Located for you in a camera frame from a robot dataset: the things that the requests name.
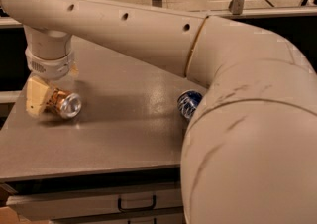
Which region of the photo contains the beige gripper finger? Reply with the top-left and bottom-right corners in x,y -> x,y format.
26,76 -> 53,117

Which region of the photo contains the black drawer handle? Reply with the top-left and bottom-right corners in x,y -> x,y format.
117,195 -> 157,213

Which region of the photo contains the blue soda can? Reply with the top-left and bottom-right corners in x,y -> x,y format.
177,90 -> 202,120

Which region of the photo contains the orange soda can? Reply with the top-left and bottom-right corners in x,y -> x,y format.
47,88 -> 82,120

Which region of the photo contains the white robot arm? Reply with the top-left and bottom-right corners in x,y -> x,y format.
1,0 -> 317,224

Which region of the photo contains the grey cabinet drawer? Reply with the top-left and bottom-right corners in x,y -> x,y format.
7,183 -> 182,221

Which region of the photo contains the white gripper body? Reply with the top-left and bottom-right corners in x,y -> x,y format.
24,26 -> 74,80

